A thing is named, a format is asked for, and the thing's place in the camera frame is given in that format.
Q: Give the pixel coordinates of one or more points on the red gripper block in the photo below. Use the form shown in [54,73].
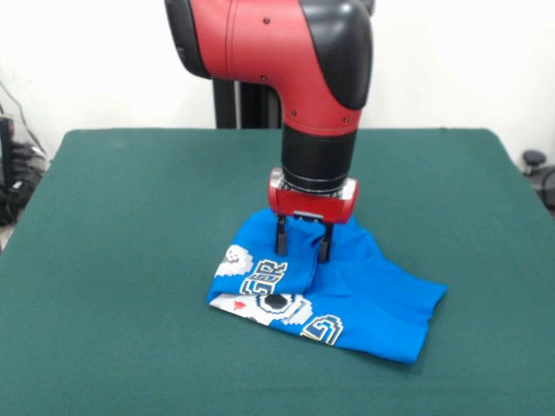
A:
[314,206]

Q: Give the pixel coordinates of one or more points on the blue printed t-shirt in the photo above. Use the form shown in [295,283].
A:
[368,303]

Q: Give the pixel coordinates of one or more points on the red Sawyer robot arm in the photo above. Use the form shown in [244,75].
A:
[260,43]

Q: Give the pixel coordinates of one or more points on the dark green table cloth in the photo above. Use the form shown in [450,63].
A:
[108,216]

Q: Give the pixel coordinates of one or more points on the gray office chair base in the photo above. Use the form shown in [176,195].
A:
[535,158]

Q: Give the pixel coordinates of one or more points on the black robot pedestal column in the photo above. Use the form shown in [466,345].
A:
[256,108]

